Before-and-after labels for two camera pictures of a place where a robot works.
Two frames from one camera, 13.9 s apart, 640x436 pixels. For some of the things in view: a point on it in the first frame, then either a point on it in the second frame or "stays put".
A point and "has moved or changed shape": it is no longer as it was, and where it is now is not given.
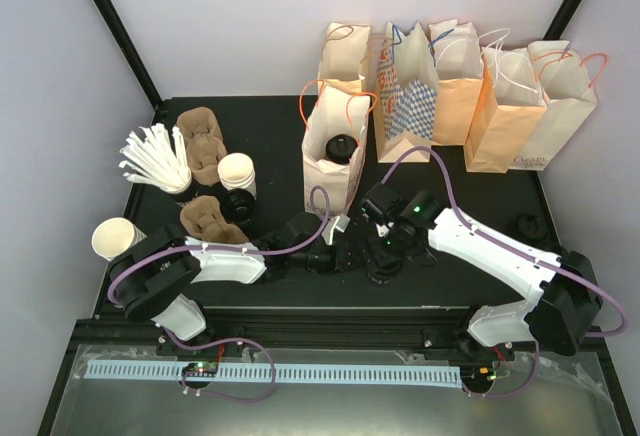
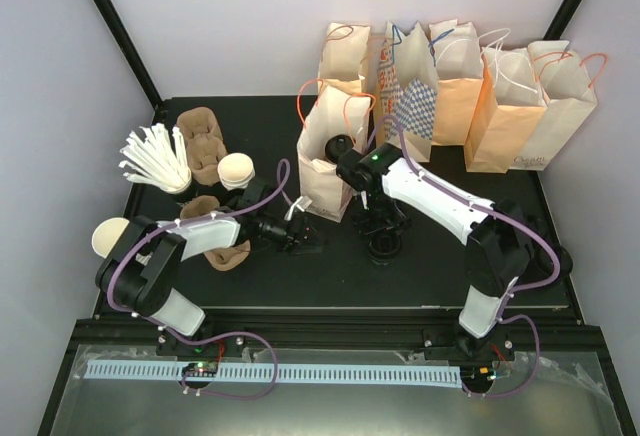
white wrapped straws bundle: (155, 159) stays put
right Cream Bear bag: (566, 87) stays put
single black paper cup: (383, 275) has moved or changed shape
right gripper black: (379, 253) to (400, 223)
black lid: (340, 147) stays put
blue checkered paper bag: (405, 93) stays put
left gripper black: (342, 251) to (297, 237)
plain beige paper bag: (341, 59) stays put
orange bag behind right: (510, 107) stays put
